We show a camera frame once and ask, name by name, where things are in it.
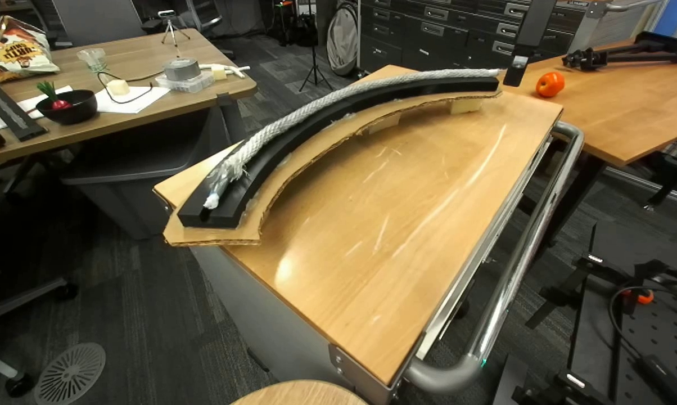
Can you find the chip bag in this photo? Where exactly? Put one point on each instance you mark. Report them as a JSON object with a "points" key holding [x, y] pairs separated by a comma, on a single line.
{"points": [[24, 49]]}

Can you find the grey tape roll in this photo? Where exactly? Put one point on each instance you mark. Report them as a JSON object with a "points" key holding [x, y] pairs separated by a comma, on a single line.
{"points": [[183, 69]]}

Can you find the round wooden stool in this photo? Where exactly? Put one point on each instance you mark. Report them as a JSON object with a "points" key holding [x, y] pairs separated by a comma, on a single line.
{"points": [[303, 391]]}

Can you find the white paper sheet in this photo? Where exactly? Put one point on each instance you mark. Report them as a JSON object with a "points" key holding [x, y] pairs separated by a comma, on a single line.
{"points": [[131, 102]]}

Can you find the grey metal cart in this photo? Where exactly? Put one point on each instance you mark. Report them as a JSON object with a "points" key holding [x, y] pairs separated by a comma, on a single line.
{"points": [[427, 312]]}

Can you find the black curved foam track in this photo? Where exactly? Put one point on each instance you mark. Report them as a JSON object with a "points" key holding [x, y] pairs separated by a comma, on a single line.
{"points": [[226, 192]]}

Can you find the black bowl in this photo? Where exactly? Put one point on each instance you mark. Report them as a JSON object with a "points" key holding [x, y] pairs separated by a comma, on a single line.
{"points": [[71, 106]]}

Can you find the orange fruit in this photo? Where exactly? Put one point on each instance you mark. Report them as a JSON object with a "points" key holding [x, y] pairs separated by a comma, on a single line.
{"points": [[550, 84]]}

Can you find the black drawer cabinet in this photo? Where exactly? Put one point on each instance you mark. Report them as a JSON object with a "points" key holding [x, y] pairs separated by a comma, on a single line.
{"points": [[425, 34]]}

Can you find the small camera tripod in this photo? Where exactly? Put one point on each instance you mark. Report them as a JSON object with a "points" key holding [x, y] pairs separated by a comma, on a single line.
{"points": [[171, 32]]}

